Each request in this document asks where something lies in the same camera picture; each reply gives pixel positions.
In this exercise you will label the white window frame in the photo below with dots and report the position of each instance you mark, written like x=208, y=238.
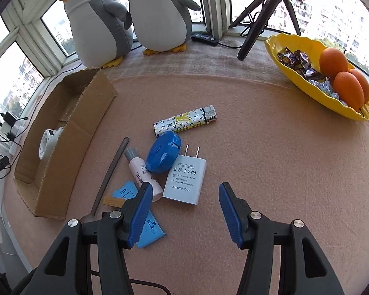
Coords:
x=215, y=3

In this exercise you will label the white charger plug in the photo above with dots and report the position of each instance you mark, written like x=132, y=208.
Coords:
x=184, y=181

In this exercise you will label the large penguin plush toy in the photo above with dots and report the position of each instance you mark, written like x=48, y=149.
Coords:
x=92, y=27

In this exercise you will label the blue round tape measure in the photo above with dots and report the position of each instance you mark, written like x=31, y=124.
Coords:
x=161, y=155

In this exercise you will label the black power adapter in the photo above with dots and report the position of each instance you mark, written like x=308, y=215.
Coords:
x=9, y=117

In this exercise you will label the pile of wrapped candies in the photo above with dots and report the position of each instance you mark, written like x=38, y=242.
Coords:
x=295, y=60

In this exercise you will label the orange fruit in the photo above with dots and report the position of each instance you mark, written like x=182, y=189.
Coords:
x=364, y=83
x=333, y=61
x=349, y=90

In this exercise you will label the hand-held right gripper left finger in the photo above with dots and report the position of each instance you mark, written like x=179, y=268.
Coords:
x=141, y=212

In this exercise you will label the yellow plastic bowl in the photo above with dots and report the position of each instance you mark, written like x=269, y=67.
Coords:
x=295, y=41

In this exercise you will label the small penguin plush toy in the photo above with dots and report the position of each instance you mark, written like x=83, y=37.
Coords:
x=156, y=15

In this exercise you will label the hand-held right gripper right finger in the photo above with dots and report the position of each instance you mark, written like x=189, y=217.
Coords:
x=230, y=215

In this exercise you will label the brown cardboard box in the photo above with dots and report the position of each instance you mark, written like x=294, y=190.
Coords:
x=80, y=135

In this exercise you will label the black inline controller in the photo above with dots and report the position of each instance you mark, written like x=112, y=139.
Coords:
x=204, y=39

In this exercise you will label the checked beige cloth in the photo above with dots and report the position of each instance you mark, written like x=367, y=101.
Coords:
x=218, y=61

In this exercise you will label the tan flat piece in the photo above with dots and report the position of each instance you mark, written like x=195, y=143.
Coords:
x=113, y=201

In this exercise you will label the grey metal spoon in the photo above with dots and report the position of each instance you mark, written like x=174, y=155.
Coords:
x=110, y=172

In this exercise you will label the black tripod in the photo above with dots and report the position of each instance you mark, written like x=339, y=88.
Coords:
x=249, y=41

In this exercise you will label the patterned white lighter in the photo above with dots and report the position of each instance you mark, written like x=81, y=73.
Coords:
x=184, y=121

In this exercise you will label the white power strip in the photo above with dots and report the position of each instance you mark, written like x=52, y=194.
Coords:
x=10, y=130

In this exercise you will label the white plastic device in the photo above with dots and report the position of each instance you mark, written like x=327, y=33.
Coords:
x=47, y=141

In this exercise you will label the small pink cosmetic tube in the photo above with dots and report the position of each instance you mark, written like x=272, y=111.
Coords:
x=140, y=167

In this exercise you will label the blue phone stand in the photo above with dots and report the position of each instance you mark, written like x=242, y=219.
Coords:
x=124, y=190

